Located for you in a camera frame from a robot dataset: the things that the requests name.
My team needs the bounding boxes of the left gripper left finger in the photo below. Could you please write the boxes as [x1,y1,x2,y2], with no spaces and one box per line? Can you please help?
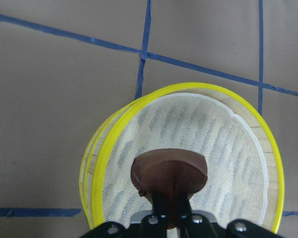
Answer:
[139,193,168,238]

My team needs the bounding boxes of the brown bun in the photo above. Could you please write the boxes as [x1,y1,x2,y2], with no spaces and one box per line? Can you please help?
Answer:
[131,149,208,229]

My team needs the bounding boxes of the yellow steamer layer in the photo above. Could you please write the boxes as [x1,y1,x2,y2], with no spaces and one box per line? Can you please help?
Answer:
[78,99,139,229]
[90,82,285,232]

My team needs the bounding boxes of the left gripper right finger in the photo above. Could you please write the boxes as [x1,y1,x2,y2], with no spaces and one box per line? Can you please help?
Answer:
[175,193,197,238]

